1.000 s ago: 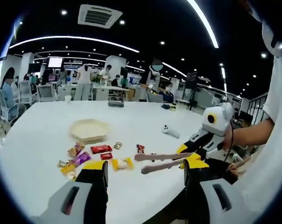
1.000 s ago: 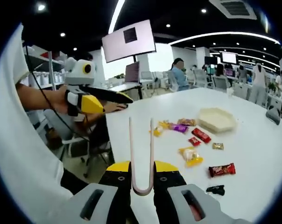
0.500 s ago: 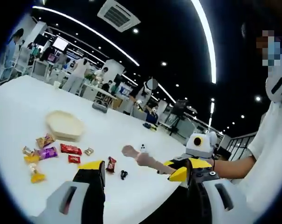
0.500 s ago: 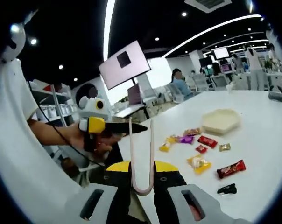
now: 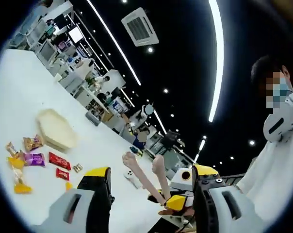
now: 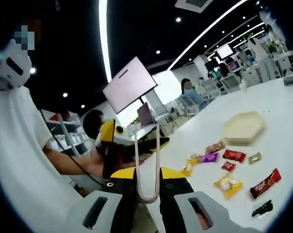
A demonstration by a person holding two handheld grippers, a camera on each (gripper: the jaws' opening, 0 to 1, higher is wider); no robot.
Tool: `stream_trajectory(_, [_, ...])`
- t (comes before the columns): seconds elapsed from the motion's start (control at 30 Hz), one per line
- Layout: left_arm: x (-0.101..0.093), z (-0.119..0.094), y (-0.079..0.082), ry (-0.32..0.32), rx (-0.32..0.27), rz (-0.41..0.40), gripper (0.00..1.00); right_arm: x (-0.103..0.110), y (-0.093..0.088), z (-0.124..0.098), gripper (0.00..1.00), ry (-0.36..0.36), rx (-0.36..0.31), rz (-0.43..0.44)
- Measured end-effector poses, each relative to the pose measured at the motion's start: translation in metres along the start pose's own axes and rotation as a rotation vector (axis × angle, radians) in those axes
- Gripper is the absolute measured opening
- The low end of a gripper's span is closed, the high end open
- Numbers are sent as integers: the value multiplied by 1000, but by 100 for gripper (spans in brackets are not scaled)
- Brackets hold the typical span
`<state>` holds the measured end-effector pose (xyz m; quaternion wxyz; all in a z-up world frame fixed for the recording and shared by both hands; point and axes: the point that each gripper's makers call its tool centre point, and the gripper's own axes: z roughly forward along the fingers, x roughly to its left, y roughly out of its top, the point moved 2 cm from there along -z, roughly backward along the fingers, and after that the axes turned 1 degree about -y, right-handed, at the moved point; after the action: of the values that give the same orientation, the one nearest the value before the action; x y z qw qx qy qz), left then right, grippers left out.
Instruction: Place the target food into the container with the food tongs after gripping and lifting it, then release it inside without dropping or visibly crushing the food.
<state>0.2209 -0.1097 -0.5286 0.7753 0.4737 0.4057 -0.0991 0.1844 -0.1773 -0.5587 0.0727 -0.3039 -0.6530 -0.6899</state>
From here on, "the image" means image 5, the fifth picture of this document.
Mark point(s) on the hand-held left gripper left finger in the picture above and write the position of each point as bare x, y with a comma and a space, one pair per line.
98, 208

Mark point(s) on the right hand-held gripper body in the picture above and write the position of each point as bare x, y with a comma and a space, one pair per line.
179, 183

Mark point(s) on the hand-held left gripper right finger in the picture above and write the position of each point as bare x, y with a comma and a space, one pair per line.
204, 208

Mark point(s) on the pink food tongs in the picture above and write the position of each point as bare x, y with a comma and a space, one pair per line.
140, 176

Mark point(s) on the yellow pastry food packet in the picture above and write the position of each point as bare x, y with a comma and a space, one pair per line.
19, 187
69, 186

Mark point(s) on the small gold food packet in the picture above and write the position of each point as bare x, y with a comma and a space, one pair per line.
77, 168

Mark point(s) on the small red food packet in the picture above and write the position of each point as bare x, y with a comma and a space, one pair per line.
62, 173

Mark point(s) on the long red food packet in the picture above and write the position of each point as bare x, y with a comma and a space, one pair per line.
59, 160

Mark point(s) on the purple food packet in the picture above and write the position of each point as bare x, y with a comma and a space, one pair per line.
35, 159

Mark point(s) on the cream hexagonal container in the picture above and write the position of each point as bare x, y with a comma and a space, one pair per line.
55, 131

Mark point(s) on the brown food packet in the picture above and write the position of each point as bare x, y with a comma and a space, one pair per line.
32, 143

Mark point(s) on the small orange food packet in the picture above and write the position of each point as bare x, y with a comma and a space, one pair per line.
11, 149

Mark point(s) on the person's right hand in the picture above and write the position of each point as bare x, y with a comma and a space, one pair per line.
175, 213

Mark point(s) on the white game controller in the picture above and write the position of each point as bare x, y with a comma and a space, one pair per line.
130, 177

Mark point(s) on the operator in white shirt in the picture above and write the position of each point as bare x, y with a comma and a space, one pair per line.
270, 182

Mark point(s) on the grey headset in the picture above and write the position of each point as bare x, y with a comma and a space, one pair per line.
93, 119

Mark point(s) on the thick curved ceiling light strip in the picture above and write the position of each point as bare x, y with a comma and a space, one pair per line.
220, 60

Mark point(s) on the group of round ceiling downlights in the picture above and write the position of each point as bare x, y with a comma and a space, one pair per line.
150, 49

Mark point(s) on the white paper cup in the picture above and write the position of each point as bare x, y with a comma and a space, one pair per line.
58, 77

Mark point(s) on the person's head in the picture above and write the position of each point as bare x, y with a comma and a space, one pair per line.
260, 70

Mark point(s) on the thin curved ceiling light strip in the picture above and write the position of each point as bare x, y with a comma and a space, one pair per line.
113, 40

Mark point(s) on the ceiling air conditioner unit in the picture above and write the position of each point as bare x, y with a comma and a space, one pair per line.
139, 26

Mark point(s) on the small bright display screen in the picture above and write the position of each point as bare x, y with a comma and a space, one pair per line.
76, 34

